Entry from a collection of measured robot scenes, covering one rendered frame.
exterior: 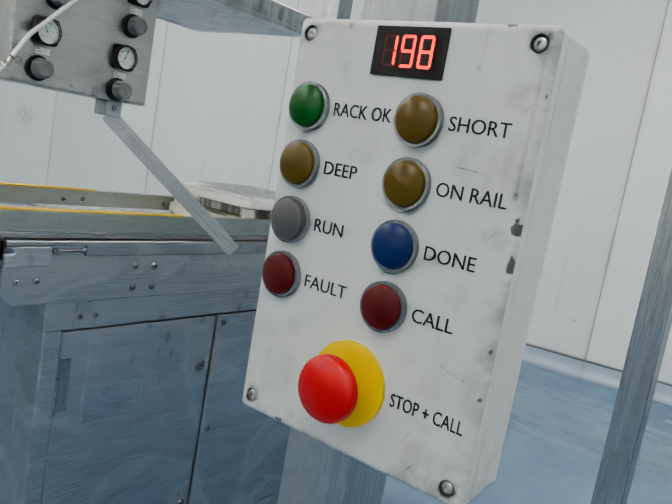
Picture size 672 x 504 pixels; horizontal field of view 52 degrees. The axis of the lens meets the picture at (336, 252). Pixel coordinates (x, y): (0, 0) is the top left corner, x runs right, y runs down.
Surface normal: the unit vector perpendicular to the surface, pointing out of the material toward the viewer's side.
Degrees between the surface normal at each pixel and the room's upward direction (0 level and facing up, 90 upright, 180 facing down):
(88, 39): 90
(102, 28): 90
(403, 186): 92
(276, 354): 90
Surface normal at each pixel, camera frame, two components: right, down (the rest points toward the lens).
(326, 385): -0.54, -0.04
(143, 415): 0.79, 0.22
